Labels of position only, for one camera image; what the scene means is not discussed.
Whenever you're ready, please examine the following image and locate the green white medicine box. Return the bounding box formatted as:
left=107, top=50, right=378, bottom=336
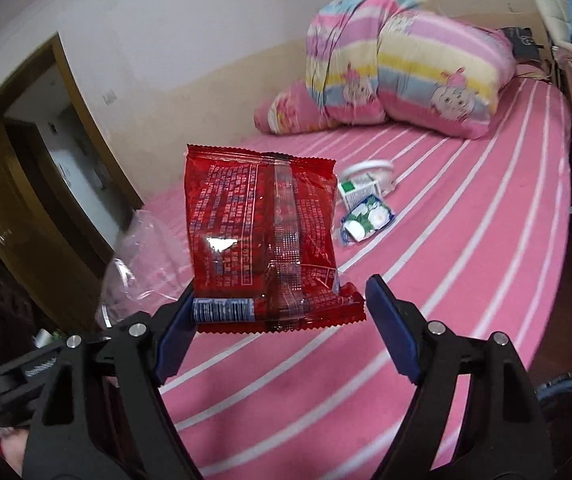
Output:
left=338, top=174, right=380, bottom=211

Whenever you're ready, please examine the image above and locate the red snack wrapper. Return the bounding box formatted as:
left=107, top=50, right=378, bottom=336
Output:
left=184, top=145, right=365, bottom=334

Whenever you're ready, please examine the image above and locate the white tape roll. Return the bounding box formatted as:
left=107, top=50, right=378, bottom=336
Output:
left=338, top=159, right=397, bottom=197

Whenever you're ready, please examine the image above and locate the person's left hand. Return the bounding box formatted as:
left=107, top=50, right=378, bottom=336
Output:
left=0, top=428, right=30, bottom=476

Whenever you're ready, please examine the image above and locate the clear plastic bag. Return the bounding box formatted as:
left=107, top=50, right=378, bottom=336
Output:
left=95, top=209, right=193, bottom=328

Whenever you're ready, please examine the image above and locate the pink striped bed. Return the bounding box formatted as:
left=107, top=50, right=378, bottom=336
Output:
left=159, top=79, right=570, bottom=479

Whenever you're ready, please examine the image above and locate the brown wooden door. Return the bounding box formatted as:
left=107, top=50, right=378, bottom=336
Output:
left=0, top=117, right=111, bottom=333

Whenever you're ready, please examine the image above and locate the pink cartoon pillow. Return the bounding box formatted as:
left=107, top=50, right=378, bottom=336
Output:
left=254, top=79, right=339, bottom=136

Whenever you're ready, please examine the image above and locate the black bag on bed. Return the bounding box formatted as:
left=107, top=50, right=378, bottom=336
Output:
left=501, top=27, right=542, bottom=64

